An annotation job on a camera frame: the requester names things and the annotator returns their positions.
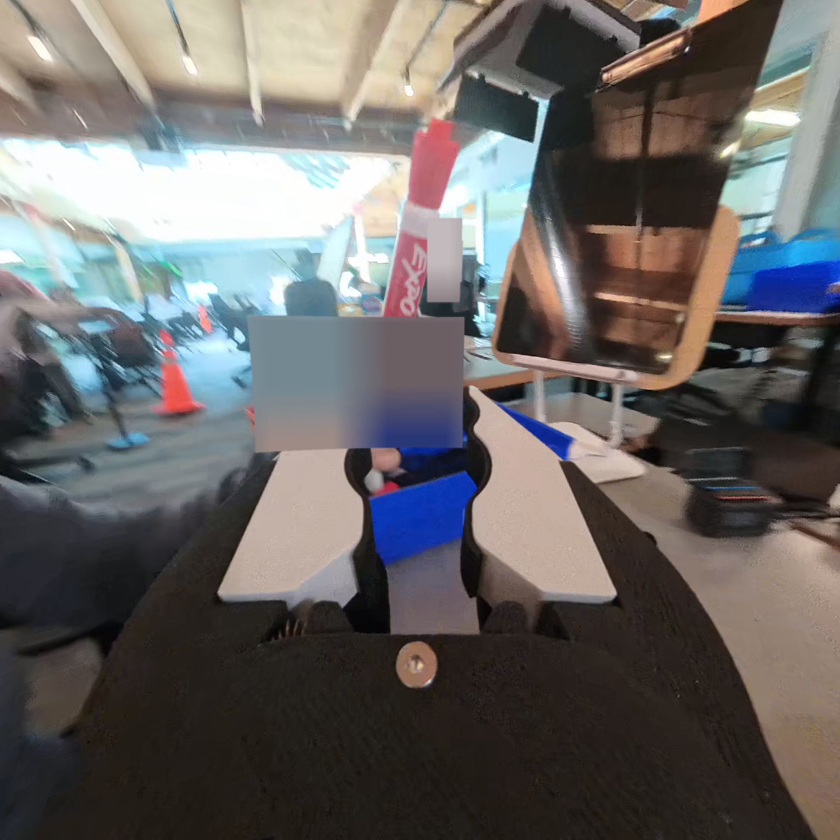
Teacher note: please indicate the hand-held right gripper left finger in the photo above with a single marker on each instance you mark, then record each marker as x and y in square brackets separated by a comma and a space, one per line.
[295, 531]

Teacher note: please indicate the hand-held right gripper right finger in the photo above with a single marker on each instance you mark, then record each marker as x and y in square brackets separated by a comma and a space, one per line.
[531, 525]

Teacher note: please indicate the blue plastic bin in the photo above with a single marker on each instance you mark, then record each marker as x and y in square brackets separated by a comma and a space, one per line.
[420, 518]

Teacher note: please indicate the red capped marker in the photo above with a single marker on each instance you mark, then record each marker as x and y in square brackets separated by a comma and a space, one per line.
[430, 164]

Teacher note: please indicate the person's left forearm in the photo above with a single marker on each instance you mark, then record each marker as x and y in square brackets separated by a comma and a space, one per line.
[98, 551]

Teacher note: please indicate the wooden edged background table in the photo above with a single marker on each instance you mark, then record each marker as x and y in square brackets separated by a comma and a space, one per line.
[499, 367]

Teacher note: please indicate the orange traffic cone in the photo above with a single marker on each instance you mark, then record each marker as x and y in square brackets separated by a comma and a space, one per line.
[174, 387]
[205, 320]

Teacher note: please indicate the black light stand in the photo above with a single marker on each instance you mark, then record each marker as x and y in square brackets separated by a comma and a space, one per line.
[128, 439]

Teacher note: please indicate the black battery charger case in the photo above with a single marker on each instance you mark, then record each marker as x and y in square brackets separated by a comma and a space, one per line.
[728, 508]

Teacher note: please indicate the dark backed chair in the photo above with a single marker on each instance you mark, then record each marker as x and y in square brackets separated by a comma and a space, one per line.
[312, 295]

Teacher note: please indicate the tan framed glossy screen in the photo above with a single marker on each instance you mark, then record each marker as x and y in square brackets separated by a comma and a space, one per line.
[712, 315]

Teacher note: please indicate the hanging dark clothes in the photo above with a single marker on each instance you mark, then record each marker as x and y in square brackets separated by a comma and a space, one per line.
[33, 341]

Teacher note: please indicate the blue fabric bags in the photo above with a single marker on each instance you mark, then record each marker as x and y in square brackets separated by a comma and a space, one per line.
[787, 269]

